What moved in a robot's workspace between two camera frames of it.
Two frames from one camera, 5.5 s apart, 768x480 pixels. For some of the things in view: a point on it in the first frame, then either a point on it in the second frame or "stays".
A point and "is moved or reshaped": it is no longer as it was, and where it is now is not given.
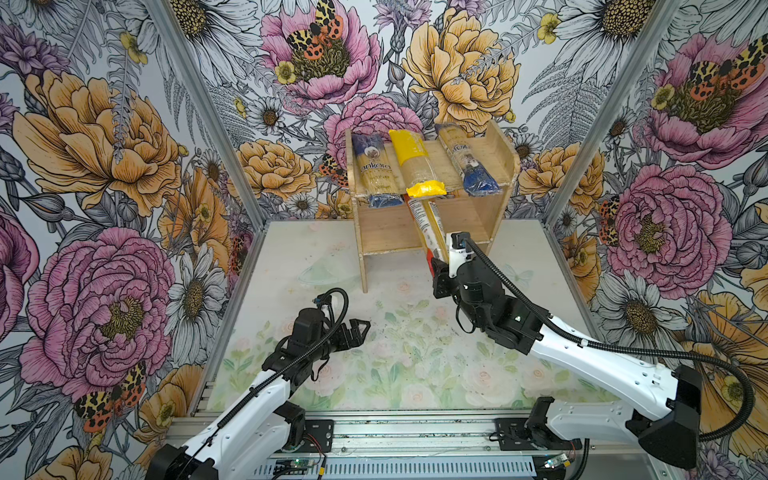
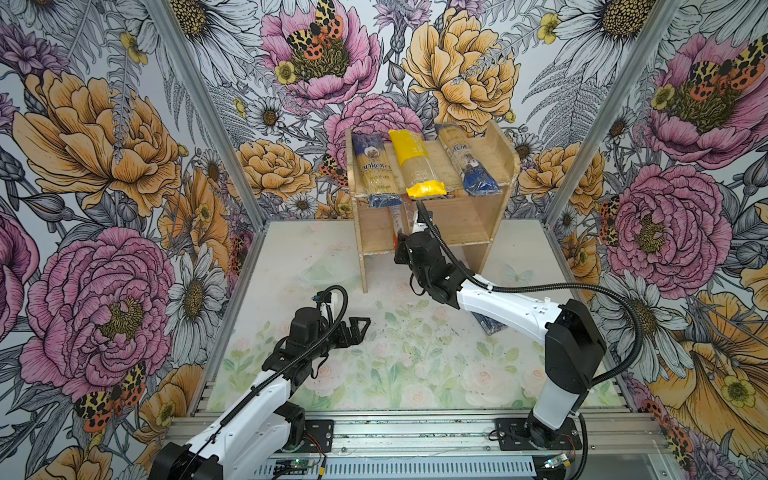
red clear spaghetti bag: [427, 219] is moved or reshaped
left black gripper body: [322, 350] stays
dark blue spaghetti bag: [380, 180] stays
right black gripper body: [446, 286] to [402, 256]
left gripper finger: [356, 329] stays
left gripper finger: [347, 339] stays
